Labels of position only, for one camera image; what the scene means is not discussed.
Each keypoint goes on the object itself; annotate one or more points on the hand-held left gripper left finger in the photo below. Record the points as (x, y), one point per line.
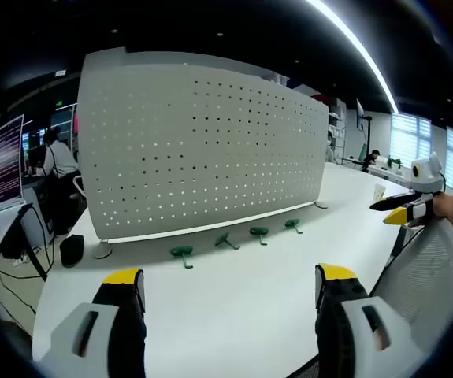
(119, 315)

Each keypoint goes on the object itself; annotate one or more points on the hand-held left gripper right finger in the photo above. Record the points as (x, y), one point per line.
(336, 307)

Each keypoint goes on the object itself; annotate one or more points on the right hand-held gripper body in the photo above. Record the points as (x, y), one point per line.
(427, 177)

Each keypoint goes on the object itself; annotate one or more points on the green hook assembly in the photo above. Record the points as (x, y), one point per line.
(182, 251)
(224, 239)
(291, 223)
(258, 231)

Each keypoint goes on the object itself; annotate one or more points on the white perforated mounting plate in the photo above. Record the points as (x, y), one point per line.
(171, 157)

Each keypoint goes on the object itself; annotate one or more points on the person's right hand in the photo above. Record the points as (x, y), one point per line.
(444, 206)

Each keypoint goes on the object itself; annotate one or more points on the white paper cup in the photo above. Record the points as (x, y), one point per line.
(379, 192)

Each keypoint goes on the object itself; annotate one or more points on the white mesh office chair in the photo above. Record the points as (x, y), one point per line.
(427, 267)

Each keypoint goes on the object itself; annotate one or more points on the black rounded object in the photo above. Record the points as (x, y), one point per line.
(71, 251)

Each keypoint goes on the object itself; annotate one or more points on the monitor on black pole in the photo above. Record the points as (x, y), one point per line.
(359, 114)

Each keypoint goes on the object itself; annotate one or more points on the grey metal shelving rack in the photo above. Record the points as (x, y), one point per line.
(336, 118)

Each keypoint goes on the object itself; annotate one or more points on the long ceiling light strip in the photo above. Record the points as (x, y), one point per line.
(352, 35)

